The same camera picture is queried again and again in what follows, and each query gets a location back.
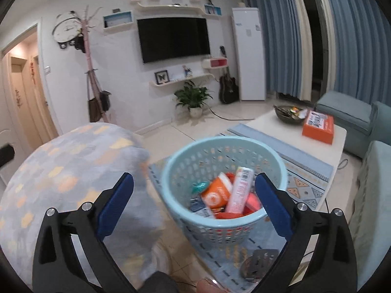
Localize black floor cable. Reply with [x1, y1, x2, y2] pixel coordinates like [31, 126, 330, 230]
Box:
[208, 105, 255, 121]

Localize cream curtain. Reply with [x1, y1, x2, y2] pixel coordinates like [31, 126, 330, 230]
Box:
[287, 0, 337, 98]

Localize beige hallway door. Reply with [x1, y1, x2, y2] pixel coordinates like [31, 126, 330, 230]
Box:
[9, 55, 42, 144]

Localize blue patterned rug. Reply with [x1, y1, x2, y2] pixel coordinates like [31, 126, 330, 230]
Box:
[148, 124, 334, 281]

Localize black flat television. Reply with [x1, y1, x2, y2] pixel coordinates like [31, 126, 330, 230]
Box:
[136, 17, 211, 64]

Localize blue curtain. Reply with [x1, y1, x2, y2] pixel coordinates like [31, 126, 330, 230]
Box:
[321, 0, 391, 104]
[241, 0, 309, 100]

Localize potted green plant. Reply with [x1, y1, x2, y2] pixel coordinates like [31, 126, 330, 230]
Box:
[174, 80, 214, 117]

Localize black acoustic guitar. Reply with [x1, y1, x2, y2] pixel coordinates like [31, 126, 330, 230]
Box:
[219, 46, 239, 104]

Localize orange cardboard box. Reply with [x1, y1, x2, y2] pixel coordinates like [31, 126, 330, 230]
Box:
[302, 111, 335, 145]

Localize light blue perforated basket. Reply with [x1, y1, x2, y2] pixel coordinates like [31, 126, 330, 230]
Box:
[162, 136, 289, 249]

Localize long curved white shelf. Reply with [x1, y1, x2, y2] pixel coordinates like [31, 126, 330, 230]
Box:
[136, 1, 222, 17]

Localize grey slipper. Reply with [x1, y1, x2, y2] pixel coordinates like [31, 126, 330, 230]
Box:
[240, 249, 280, 281]

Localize orange white bottle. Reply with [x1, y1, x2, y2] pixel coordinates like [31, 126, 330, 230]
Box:
[201, 172, 234, 211]

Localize red white wall box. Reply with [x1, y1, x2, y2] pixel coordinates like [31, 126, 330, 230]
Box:
[202, 56, 228, 69]

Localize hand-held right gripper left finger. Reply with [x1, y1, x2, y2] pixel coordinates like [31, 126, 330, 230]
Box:
[32, 172, 136, 293]

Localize white standing air conditioner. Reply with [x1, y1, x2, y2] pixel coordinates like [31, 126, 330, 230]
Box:
[231, 7, 266, 102]

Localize orange plastic bag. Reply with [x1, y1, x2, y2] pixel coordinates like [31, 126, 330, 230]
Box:
[214, 172, 263, 219]

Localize short curved white shelf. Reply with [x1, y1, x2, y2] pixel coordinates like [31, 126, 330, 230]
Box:
[149, 73, 216, 87]

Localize white coffee table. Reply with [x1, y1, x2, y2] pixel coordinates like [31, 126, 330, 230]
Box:
[246, 108, 347, 217]

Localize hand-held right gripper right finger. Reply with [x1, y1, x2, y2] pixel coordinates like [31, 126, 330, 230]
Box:
[254, 172, 358, 293]

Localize teal sofa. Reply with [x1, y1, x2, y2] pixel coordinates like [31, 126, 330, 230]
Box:
[348, 140, 391, 289]

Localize pink white tube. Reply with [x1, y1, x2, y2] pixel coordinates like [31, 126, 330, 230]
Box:
[225, 167, 255, 214]

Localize brown hanging bag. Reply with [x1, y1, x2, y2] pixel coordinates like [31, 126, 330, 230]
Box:
[88, 73, 103, 123]

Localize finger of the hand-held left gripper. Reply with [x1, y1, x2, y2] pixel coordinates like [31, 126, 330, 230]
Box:
[0, 145, 15, 168]

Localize person's leg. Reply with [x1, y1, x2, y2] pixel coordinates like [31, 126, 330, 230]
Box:
[147, 270, 184, 293]

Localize black hanging bag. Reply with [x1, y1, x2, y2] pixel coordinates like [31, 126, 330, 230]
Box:
[99, 90, 112, 112]

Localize panda wall clock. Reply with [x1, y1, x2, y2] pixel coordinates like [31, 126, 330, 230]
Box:
[52, 10, 81, 49]

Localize pink coat rack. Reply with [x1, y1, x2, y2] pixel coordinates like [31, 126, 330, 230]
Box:
[73, 5, 112, 124]

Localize teal edged box shelf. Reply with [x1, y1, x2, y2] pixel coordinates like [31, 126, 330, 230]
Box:
[103, 10, 133, 31]

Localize teal armchair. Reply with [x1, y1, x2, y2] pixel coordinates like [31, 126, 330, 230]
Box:
[315, 90, 391, 159]

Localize dark bowl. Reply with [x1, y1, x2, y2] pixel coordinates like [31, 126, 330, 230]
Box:
[273, 105, 307, 126]

